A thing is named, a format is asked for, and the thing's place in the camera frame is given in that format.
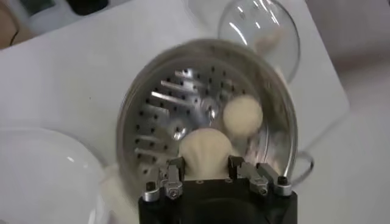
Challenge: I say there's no glass lid with cream handle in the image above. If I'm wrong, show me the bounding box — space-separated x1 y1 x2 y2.
218 0 302 85

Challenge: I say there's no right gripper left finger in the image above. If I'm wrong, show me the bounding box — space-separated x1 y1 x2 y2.
142 156 186 202

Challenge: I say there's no white round plate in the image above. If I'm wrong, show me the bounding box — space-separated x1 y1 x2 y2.
0 127 107 224

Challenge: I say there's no stainless steel steamer basket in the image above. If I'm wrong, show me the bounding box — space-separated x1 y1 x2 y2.
115 38 299 198

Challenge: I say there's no cream steamed baozi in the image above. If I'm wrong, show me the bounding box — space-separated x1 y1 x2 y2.
178 127 237 181
222 94 264 138

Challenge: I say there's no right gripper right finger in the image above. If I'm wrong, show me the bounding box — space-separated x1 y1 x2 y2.
227 155 293 197

